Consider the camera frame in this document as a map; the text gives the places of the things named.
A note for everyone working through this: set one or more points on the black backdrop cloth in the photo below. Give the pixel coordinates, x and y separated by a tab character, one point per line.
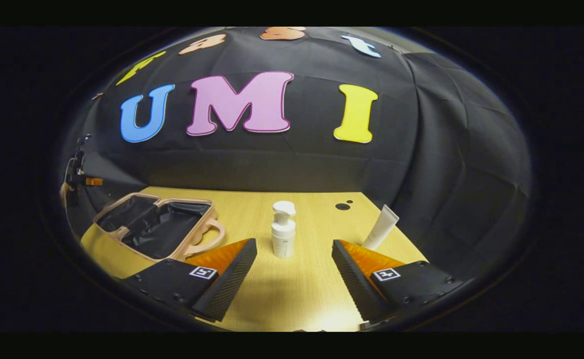
421	149

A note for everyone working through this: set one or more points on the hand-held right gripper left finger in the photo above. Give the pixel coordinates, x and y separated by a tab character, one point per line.
227	284

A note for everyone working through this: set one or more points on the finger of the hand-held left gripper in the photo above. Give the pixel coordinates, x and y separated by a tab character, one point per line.
94	181

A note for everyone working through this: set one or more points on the white squeeze tube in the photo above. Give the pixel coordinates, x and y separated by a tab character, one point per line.
379	232

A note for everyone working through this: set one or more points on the white pump bottle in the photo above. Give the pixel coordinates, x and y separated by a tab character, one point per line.
283	237

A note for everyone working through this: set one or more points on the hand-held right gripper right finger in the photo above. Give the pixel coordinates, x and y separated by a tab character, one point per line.
354	284

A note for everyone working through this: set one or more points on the pink suitcase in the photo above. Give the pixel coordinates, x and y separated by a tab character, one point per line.
157	227

